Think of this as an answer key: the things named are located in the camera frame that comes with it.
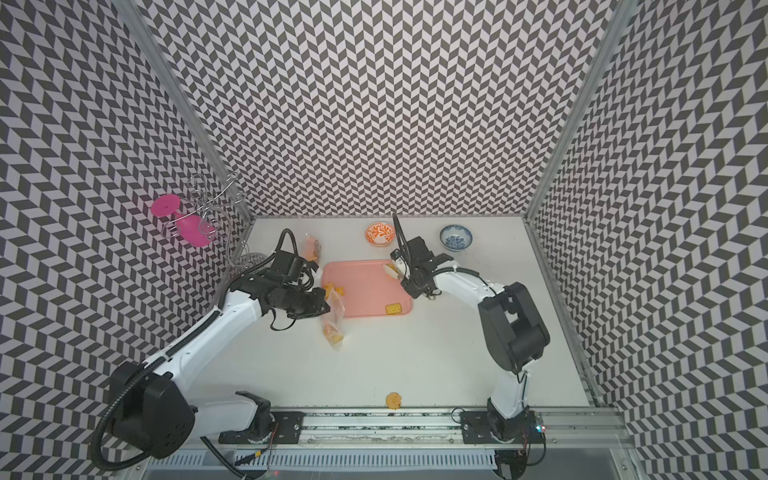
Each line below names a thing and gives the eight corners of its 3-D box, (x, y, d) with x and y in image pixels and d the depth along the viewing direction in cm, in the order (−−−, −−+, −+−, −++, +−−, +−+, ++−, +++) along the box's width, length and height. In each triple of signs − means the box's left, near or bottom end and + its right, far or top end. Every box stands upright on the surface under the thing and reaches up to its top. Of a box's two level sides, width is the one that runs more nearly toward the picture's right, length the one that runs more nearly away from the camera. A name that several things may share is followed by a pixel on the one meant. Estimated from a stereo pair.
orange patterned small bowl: (364, 247, 112) (363, 240, 109) (366, 229, 117) (365, 222, 114) (395, 246, 112) (395, 240, 109) (395, 229, 117) (395, 222, 114)
